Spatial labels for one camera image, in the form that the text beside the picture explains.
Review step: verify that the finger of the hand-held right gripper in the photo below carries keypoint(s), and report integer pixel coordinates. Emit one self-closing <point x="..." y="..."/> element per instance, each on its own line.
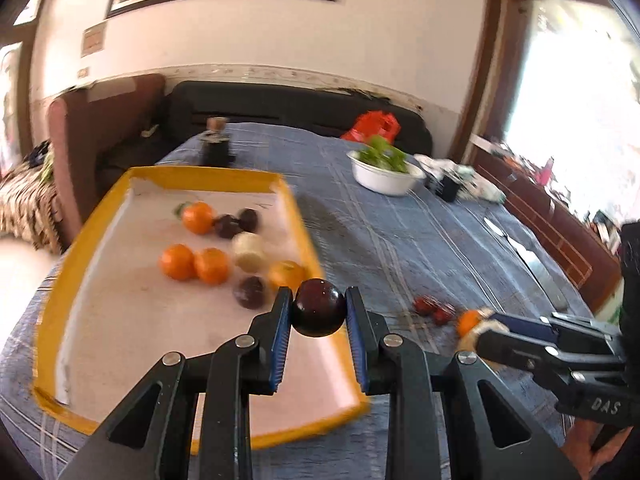
<point x="525" y="329"/>
<point x="505" y="352"/>

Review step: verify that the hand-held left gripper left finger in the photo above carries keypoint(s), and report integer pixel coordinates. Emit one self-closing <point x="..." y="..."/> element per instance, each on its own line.
<point x="280" y="350"/>

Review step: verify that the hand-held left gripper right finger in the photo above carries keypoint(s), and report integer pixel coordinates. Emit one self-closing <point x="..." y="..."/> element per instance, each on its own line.
<point x="357" y="350"/>

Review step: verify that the small orange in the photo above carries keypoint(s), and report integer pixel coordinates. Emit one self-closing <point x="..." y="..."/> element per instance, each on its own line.
<point x="287" y="275"/>
<point x="177" y="261"/>
<point x="467" y="321"/>
<point x="212" y="266"/>

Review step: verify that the dark purple passion fruit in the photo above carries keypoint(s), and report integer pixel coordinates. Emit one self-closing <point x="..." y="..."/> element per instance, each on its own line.
<point x="250" y="291"/>
<point x="227" y="226"/>
<point x="318" y="307"/>
<point x="249" y="219"/>

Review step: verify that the red jujube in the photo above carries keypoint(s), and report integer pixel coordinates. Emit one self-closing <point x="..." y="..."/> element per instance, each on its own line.
<point x="443" y="314"/>
<point x="424" y="305"/>

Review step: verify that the orange with green leaf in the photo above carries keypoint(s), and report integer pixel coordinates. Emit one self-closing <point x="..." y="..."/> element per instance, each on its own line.
<point x="197" y="216"/>

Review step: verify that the yellow-edged cardboard tray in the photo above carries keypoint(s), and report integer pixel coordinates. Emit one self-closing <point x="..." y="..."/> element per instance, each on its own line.
<point x="125" y="320"/>

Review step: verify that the person's right hand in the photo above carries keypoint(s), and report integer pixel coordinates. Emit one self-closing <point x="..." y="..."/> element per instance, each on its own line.
<point x="580" y="450"/>

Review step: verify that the wooden cabinet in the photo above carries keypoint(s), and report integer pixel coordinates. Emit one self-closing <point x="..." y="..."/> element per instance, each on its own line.
<point x="550" y="220"/>

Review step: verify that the blue plaid tablecloth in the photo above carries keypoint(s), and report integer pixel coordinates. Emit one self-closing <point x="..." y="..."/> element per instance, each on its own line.
<point x="400" y="240"/>

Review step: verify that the white cloth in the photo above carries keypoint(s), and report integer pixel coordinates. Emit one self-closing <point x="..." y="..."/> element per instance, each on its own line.
<point x="480" y="187"/>

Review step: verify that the black jar with metal clip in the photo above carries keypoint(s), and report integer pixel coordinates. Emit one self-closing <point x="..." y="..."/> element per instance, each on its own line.
<point x="449" y="187"/>

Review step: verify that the white bowl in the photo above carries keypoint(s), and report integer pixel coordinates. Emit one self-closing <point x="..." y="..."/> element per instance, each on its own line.
<point x="385" y="182"/>

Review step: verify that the white box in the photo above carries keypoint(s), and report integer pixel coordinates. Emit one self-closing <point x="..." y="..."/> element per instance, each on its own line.
<point x="482" y="142"/>

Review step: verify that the green lettuce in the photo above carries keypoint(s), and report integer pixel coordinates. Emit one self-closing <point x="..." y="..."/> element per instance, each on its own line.
<point x="385" y="155"/>

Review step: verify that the black jar with cork knob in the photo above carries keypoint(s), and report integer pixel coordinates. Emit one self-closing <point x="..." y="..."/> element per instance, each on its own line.
<point x="216" y="152"/>

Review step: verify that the red plastic bag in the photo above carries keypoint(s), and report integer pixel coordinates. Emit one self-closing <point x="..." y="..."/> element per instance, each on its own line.
<point x="372" y="127"/>

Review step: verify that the black sofa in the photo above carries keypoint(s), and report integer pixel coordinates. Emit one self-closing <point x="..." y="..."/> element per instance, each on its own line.
<point x="280" y="102"/>

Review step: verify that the small pale item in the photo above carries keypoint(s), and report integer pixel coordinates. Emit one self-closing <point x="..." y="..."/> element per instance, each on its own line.
<point x="147" y="131"/>

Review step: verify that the brown armchair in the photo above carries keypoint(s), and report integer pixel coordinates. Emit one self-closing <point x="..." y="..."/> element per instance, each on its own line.
<point x="75" y="150"/>

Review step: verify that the brown patterned blanket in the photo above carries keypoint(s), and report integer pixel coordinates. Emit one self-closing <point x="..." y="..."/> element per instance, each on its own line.
<point x="25" y="210"/>

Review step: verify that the small black bag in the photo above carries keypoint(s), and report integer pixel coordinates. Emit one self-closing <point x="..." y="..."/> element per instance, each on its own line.
<point x="37" y="152"/>

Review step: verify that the wooden glass door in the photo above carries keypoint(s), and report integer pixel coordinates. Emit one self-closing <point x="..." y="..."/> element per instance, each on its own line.
<point x="10" y="100"/>

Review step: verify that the wooden door frame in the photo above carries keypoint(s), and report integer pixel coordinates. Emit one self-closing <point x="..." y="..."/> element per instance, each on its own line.
<point x="495" y="60"/>

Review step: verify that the wall socket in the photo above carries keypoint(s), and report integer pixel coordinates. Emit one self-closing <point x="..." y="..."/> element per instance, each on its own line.
<point x="83" y="72"/>

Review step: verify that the small wall plaque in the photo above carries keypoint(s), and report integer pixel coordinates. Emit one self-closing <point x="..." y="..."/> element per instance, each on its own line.
<point x="93" y="40"/>

